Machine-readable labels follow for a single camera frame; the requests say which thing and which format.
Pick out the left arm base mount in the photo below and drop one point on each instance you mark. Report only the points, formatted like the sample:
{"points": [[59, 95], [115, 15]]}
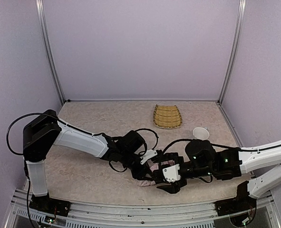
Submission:
{"points": [[51, 206]]}

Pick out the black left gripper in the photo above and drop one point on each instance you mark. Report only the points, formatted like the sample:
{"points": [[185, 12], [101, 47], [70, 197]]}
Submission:
{"points": [[141, 173]]}

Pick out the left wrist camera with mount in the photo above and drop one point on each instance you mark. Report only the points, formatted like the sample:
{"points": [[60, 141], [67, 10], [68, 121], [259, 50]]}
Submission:
{"points": [[147, 156]]}

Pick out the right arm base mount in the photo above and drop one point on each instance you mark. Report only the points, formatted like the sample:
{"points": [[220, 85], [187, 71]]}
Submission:
{"points": [[231, 206]]}

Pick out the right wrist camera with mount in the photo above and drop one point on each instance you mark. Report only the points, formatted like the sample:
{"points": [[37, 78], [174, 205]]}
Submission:
{"points": [[171, 173]]}

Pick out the light blue mug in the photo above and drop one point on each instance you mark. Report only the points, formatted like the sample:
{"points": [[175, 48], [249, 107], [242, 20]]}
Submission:
{"points": [[201, 133]]}

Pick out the right metal frame post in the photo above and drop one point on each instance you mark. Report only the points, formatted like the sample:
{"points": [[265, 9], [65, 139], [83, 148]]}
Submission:
{"points": [[234, 50]]}

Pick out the left metal frame post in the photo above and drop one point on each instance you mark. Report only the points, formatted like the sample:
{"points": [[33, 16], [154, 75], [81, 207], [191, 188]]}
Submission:
{"points": [[48, 50]]}

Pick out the woven bamboo tray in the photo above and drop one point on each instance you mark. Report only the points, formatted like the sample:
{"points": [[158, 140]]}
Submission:
{"points": [[167, 117]]}

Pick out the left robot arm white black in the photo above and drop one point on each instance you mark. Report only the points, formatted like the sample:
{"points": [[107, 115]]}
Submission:
{"points": [[47, 130]]}

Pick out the metal frame post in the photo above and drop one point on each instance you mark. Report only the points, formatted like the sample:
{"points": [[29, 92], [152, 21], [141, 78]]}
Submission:
{"points": [[48, 50], [234, 50]]}

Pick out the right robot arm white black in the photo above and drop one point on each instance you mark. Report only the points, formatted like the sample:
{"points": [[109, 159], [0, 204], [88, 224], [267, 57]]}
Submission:
{"points": [[227, 164]]}

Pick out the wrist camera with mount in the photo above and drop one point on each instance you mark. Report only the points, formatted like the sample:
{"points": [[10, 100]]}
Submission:
{"points": [[171, 173], [147, 156]]}

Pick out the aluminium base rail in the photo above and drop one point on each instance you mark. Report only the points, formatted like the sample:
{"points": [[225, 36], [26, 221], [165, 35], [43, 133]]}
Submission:
{"points": [[94, 215]]}

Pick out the pink umbrella black lining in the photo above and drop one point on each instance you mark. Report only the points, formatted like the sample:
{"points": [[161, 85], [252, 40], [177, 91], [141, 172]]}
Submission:
{"points": [[153, 167]]}

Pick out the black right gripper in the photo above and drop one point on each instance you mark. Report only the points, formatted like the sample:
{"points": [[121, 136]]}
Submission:
{"points": [[160, 179]]}

